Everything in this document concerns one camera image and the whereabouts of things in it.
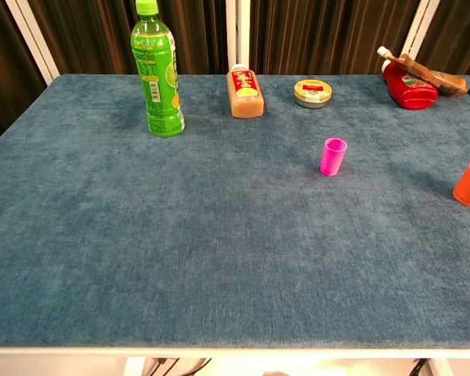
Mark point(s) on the pink plastic cup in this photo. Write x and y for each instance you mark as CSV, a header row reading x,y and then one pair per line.
x,y
332,158

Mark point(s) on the brown spout pouch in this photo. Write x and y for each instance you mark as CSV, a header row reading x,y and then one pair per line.
x,y
427,72

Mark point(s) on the dark pleated curtain panel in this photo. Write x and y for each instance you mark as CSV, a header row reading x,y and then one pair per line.
x,y
462,35
94,35
329,35
4,58

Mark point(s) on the red ketchup bottle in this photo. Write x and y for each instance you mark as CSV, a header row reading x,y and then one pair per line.
x,y
411,98

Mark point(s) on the orange plastic cup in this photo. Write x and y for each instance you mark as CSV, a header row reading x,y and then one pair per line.
x,y
468,192

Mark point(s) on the round tin red label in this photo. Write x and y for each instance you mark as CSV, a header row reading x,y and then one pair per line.
x,y
312,92

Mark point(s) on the brown juice bottle red label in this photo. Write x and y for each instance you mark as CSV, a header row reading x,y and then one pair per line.
x,y
244,94

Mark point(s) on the green tea bottle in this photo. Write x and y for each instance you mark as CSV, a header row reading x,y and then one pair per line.
x,y
160,78

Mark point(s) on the blue velvet table cloth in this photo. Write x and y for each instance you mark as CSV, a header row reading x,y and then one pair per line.
x,y
180,235

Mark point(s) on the white metal frame post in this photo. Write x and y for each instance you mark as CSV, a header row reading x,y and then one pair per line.
x,y
35,43
231,31
419,31

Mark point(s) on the white table frame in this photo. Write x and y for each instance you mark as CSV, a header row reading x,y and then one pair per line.
x,y
258,352

